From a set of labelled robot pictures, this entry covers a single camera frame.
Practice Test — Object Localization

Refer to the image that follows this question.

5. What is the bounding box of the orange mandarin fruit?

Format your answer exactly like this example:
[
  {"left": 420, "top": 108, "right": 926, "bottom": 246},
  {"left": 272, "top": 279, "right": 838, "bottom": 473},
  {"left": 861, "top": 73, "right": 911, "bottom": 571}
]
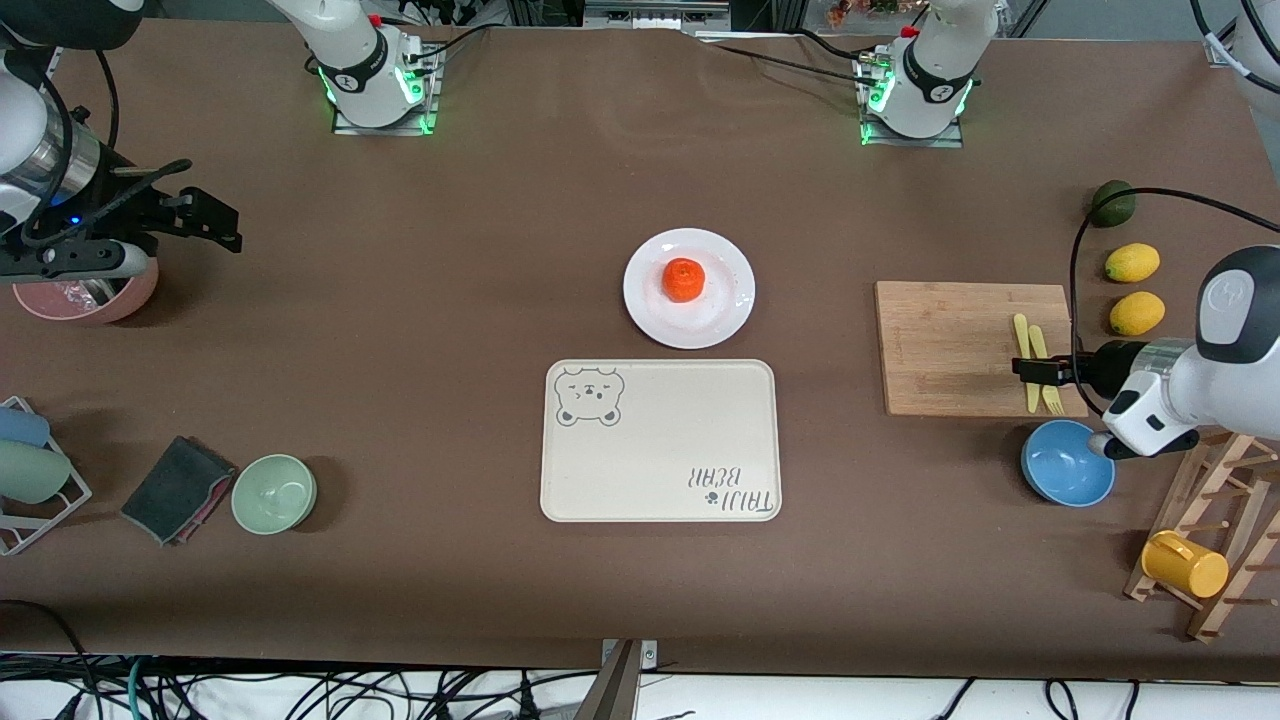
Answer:
[{"left": 661, "top": 257, "right": 708, "bottom": 303}]

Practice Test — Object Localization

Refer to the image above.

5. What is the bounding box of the white round plate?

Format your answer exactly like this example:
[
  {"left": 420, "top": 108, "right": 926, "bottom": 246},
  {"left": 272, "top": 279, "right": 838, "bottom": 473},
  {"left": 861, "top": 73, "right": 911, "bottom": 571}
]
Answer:
[{"left": 623, "top": 228, "right": 757, "bottom": 351}]

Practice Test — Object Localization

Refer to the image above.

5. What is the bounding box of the yellow plastic fork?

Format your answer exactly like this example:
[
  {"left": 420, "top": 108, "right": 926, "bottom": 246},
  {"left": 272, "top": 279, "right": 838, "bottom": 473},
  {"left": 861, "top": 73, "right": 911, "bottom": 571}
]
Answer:
[{"left": 1028, "top": 324, "right": 1065, "bottom": 416}]

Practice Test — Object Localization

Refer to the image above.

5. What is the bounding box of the yellow plastic knife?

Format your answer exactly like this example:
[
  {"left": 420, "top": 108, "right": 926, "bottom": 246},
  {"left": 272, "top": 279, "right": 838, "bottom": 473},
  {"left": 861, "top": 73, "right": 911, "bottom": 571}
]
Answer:
[{"left": 1013, "top": 313, "right": 1041, "bottom": 414}]

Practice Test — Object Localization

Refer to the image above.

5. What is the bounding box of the yellow lemon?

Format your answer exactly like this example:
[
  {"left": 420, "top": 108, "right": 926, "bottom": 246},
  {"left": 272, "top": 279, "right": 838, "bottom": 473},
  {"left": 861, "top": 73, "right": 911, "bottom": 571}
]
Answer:
[
  {"left": 1104, "top": 243, "right": 1162, "bottom": 284},
  {"left": 1109, "top": 291, "right": 1167, "bottom": 337}
]

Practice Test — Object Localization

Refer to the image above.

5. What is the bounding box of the metal ladle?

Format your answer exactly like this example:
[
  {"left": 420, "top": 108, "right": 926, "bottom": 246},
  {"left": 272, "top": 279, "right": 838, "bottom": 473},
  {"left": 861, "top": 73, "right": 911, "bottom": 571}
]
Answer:
[{"left": 65, "top": 278, "right": 136, "bottom": 307}]

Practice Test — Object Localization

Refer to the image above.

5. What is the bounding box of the pink bowl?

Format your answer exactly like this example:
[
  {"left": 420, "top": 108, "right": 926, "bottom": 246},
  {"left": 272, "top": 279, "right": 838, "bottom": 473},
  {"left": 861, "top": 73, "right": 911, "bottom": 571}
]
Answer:
[{"left": 12, "top": 255, "right": 159, "bottom": 325}]

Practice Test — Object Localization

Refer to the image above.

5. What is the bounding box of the blue bowl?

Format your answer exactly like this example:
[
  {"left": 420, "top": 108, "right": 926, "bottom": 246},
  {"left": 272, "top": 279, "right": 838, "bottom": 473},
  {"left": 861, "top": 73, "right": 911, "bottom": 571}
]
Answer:
[{"left": 1021, "top": 419, "right": 1117, "bottom": 508}]

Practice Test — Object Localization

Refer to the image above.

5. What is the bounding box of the bamboo cutting board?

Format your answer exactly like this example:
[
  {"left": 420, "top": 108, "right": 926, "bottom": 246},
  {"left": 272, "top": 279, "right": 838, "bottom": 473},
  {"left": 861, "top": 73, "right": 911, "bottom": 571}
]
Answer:
[{"left": 875, "top": 281, "right": 1090, "bottom": 418}]

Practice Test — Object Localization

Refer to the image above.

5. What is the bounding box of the green avocado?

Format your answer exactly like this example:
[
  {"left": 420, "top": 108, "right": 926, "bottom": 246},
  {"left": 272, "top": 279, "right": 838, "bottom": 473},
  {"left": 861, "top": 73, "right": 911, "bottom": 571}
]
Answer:
[{"left": 1089, "top": 180, "right": 1137, "bottom": 228}]

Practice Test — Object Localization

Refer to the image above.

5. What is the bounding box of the wooden peg rack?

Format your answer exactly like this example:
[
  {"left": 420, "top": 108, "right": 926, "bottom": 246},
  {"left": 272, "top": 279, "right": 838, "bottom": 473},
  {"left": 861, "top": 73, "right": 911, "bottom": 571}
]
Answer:
[{"left": 1123, "top": 425, "right": 1280, "bottom": 643}]

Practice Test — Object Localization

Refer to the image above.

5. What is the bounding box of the yellow cup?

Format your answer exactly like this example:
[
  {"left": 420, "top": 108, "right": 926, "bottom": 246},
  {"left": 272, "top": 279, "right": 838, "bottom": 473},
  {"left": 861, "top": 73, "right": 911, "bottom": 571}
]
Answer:
[{"left": 1141, "top": 531, "right": 1230, "bottom": 600}]

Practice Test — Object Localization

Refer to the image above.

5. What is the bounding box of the blue cup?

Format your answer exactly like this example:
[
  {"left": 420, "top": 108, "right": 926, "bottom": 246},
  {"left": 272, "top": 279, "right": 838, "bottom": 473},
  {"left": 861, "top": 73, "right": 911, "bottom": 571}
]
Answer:
[{"left": 0, "top": 407, "right": 51, "bottom": 449}]

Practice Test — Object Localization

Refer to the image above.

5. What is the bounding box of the pale green cup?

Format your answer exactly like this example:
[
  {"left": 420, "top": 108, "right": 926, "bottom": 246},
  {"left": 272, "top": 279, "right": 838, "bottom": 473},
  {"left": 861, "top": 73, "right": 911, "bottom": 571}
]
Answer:
[{"left": 0, "top": 441, "right": 73, "bottom": 505}]

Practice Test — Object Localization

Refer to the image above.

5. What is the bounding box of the dark grey folded cloth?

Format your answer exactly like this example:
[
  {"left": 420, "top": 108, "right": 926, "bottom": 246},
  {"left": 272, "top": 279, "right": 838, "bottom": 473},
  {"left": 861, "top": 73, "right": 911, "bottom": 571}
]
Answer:
[{"left": 120, "top": 435, "right": 239, "bottom": 547}]

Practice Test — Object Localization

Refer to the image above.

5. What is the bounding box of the pale green bowl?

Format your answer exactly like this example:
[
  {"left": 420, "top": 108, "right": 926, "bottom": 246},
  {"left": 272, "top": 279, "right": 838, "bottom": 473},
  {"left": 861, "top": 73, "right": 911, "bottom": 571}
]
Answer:
[{"left": 231, "top": 454, "right": 318, "bottom": 536}]

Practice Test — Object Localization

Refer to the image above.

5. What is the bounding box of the pink folded cloth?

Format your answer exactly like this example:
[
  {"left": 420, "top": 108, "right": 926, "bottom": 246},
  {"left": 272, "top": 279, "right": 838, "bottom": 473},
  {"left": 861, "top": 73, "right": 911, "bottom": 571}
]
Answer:
[{"left": 168, "top": 470, "right": 239, "bottom": 547}]

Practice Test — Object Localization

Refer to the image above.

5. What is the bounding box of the cream tray with bear print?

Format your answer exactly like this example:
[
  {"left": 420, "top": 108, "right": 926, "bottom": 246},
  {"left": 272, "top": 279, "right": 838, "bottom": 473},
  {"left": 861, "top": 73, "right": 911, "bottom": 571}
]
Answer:
[{"left": 540, "top": 359, "right": 783, "bottom": 524}]

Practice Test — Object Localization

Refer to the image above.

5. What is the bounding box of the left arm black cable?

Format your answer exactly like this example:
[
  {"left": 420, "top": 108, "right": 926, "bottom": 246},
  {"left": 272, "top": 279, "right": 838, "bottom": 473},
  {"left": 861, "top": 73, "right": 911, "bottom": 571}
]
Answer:
[{"left": 1067, "top": 186, "right": 1280, "bottom": 361}]

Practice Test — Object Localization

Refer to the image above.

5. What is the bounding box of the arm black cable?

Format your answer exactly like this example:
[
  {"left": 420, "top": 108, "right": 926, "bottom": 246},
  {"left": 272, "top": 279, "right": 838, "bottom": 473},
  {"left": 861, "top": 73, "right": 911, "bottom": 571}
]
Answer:
[
  {"left": 1067, "top": 186, "right": 1280, "bottom": 361},
  {"left": 95, "top": 48, "right": 124, "bottom": 161}
]

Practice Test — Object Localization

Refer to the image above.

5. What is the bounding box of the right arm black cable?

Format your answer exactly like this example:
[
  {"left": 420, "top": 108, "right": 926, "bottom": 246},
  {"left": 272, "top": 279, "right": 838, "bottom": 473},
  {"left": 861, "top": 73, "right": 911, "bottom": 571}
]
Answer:
[{"left": 95, "top": 48, "right": 124, "bottom": 161}]

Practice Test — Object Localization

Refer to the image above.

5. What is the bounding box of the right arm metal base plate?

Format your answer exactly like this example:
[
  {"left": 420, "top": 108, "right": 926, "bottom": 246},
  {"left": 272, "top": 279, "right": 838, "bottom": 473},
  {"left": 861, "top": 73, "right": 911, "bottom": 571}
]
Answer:
[{"left": 330, "top": 40, "right": 442, "bottom": 137}]

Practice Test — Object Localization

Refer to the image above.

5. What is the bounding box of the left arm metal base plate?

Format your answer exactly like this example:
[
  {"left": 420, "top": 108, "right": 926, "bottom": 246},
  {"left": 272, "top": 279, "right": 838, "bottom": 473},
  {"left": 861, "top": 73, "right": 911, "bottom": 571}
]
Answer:
[{"left": 860, "top": 50, "right": 966, "bottom": 149}]

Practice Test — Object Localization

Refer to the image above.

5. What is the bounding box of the white wire cup rack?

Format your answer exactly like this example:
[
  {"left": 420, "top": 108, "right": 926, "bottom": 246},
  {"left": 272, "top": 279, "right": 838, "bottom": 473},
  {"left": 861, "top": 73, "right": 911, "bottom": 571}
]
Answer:
[{"left": 0, "top": 396, "right": 93, "bottom": 557}]

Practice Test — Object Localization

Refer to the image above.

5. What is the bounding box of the short black table cable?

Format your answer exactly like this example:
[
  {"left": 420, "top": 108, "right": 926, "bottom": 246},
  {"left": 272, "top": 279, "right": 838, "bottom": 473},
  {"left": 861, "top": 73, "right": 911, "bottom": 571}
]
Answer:
[{"left": 405, "top": 22, "right": 496, "bottom": 63}]

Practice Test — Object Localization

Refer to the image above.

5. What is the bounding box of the aluminium profile rail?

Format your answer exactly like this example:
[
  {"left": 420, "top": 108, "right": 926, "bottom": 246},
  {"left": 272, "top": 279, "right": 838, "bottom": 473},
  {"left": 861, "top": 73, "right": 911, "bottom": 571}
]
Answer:
[{"left": 1205, "top": 0, "right": 1251, "bottom": 69}]

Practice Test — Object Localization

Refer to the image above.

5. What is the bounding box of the long black table cable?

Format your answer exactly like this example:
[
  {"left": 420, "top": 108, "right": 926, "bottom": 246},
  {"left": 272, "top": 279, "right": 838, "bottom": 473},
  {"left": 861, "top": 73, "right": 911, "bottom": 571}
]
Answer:
[{"left": 690, "top": 28, "right": 881, "bottom": 86}]

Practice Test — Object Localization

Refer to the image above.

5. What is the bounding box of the silver table edge bracket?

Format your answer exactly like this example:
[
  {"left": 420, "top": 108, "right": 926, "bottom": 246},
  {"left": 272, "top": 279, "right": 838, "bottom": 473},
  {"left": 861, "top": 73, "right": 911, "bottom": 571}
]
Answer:
[{"left": 600, "top": 638, "right": 659, "bottom": 671}]

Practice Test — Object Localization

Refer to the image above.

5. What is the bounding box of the silver aluminium frame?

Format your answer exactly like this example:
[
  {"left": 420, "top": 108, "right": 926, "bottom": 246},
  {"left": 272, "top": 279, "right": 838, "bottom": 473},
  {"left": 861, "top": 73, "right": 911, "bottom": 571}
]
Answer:
[{"left": 505, "top": 0, "right": 801, "bottom": 33}]

